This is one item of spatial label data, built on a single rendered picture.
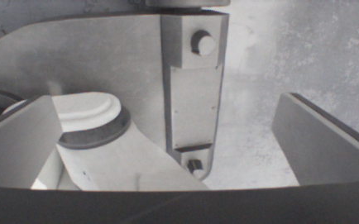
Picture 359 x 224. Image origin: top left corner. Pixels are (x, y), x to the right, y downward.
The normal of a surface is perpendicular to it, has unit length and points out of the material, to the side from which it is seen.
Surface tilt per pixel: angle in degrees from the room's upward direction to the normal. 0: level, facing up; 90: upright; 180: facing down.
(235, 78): 0
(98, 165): 90
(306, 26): 0
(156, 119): 0
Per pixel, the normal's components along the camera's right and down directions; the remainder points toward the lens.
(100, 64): 0.21, 0.51
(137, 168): 0.00, -0.85
